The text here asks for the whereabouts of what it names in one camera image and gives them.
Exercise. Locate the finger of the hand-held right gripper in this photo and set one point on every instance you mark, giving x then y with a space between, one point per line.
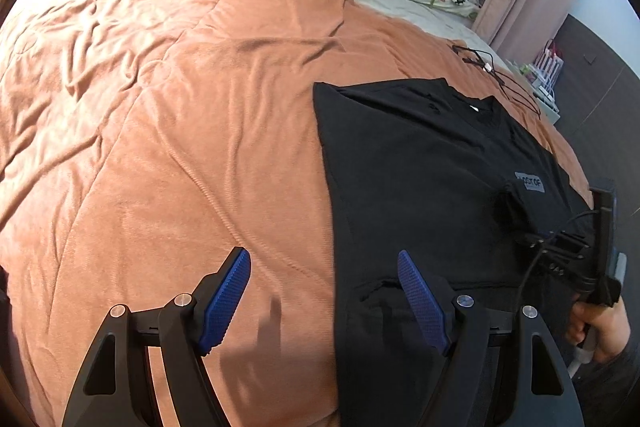
565 252

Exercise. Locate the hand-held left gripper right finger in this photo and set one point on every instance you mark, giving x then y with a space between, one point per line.
422 302

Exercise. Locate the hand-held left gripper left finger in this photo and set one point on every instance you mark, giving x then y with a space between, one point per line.
227 302

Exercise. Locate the black t-shirt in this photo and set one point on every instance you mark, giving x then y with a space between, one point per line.
425 182

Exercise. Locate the person's right forearm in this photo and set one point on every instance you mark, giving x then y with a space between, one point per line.
620 374

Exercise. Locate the person's right hand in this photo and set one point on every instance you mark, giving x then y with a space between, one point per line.
610 327

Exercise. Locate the orange blanket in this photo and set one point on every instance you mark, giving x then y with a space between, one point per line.
175 132

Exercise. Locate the white storage rack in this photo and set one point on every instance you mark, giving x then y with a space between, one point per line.
545 67

